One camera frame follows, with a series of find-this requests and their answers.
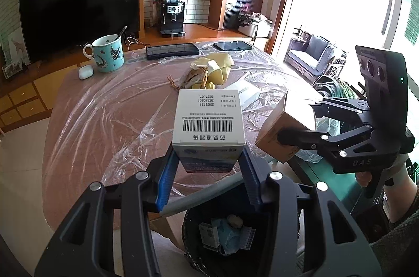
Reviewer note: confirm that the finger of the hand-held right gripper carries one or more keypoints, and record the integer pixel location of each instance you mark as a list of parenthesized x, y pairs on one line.
[(307, 137), (340, 106)]

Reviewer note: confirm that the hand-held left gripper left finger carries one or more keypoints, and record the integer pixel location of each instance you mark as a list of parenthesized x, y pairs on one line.
[(163, 188)]

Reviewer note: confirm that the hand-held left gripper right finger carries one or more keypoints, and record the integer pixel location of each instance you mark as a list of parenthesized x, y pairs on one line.
[(250, 180)]

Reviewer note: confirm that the brown cardboard box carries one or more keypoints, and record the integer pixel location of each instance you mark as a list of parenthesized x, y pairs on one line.
[(289, 111)]

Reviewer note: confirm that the black lined trash bin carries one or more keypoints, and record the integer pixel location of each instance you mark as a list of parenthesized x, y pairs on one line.
[(194, 221)]

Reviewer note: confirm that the white medicine box with barcode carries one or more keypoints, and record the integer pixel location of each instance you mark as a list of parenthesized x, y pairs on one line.
[(209, 119)]

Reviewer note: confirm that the person's right forearm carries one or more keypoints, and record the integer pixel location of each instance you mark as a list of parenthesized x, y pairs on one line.
[(404, 191)]

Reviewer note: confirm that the person's right hand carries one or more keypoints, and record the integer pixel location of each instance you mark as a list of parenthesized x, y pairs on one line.
[(362, 179)]

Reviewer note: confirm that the grey cylindrical bar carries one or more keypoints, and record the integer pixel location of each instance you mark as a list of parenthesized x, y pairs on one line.
[(196, 198)]

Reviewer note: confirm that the brown crumpled scrap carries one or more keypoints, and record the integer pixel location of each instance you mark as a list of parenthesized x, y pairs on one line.
[(234, 221)]

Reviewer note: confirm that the blister pill pack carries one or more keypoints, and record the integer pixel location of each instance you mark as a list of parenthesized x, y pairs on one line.
[(247, 238)]

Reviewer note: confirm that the grey sofa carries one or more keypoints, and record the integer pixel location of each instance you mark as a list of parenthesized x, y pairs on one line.
[(311, 54)]

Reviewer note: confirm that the blue face mask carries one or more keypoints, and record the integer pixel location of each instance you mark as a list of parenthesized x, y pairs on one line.
[(229, 237)]

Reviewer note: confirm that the small white packet box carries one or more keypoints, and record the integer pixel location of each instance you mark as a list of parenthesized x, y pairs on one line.
[(209, 234)]

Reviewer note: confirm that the flat white box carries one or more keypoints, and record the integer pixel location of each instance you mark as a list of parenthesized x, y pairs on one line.
[(244, 93)]

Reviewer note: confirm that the clear plastic table sheet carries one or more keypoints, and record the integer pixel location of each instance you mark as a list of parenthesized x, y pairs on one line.
[(114, 119)]

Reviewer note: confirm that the small yellow round object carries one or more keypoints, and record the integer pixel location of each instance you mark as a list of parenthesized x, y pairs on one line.
[(210, 86)]

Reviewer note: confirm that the yellow paper bag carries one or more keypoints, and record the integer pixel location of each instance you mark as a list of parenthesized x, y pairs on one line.
[(217, 67)]

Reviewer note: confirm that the black smartphone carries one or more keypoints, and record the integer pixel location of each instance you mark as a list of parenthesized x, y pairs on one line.
[(232, 46)]

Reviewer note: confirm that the grey bag on cabinet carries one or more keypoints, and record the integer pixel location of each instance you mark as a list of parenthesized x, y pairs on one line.
[(255, 23)]

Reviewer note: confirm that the black tablet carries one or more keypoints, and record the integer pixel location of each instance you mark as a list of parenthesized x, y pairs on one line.
[(172, 51)]

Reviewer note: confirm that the white earbuds case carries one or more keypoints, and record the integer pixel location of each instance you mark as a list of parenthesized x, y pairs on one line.
[(85, 72)]

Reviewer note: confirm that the person's dark green clothing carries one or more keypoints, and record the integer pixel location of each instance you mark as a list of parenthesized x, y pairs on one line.
[(396, 247)]

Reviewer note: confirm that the turquoise butterfly print mug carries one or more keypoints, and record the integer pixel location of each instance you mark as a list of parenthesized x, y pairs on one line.
[(108, 56)]

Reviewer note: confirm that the metal spoon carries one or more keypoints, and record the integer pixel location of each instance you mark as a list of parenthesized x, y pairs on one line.
[(122, 31)]

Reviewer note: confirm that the wooden drawer cabinet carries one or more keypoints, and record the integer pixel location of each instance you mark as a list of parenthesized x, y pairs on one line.
[(23, 106)]

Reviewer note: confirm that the black coffee machine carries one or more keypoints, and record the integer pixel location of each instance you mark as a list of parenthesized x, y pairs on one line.
[(172, 18)]

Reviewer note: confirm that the black flat screen television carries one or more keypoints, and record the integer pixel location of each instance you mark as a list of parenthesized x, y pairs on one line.
[(81, 8)]

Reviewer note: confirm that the giraffe picture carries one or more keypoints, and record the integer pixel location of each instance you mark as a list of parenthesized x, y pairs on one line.
[(19, 49)]

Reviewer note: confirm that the small floral picture frame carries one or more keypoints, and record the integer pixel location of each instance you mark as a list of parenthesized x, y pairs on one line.
[(13, 70)]

